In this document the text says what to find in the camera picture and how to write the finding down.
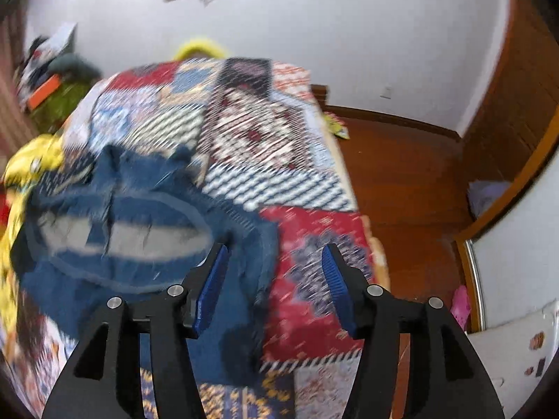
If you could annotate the green patterned cloth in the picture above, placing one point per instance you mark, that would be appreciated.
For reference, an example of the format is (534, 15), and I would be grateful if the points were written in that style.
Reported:
(61, 104)

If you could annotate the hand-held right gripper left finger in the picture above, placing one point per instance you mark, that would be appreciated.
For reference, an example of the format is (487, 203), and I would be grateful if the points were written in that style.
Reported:
(214, 283)

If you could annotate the yellow cartoon blanket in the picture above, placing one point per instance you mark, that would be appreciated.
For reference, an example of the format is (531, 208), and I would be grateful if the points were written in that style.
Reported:
(35, 157)

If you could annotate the yellow packet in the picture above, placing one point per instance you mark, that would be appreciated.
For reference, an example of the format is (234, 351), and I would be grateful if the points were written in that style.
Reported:
(338, 128)

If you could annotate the grey cloth bundle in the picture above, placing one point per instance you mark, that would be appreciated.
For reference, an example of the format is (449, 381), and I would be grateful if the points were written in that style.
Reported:
(72, 64)

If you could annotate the patchwork quilt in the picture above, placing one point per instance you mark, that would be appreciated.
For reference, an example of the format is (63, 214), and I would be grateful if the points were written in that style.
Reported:
(262, 131)

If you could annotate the orange box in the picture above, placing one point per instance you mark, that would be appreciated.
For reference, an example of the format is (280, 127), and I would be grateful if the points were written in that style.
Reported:
(43, 91)

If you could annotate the yellow pillow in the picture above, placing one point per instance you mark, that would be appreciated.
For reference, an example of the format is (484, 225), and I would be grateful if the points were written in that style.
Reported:
(196, 46)

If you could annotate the blue denim jacket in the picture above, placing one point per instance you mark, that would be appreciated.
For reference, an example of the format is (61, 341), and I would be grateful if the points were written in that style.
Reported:
(131, 235)

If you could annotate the white wall socket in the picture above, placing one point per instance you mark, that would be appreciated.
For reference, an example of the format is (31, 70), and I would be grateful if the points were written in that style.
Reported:
(386, 92)

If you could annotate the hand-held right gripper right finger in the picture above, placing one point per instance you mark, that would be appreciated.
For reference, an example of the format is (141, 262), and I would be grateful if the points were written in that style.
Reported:
(338, 288)

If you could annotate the white board with stickers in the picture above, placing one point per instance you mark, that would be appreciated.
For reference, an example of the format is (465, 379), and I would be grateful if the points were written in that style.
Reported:
(506, 349)

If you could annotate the wooden door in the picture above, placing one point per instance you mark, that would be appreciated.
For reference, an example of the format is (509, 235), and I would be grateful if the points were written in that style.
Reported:
(511, 96)

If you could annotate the pink plastic item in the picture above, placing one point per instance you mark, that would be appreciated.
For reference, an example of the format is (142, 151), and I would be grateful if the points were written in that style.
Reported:
(460, 310)

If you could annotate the brown striped curtain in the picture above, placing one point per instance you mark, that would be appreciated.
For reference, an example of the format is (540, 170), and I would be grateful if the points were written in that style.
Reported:
(11, 104)

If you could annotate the pale plastic bag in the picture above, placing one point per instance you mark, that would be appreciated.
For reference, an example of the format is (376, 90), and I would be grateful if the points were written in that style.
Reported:
(484, 198)

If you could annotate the pile of mixed clothes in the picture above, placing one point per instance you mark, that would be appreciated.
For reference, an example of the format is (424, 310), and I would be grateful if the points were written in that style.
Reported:
(39, 56)

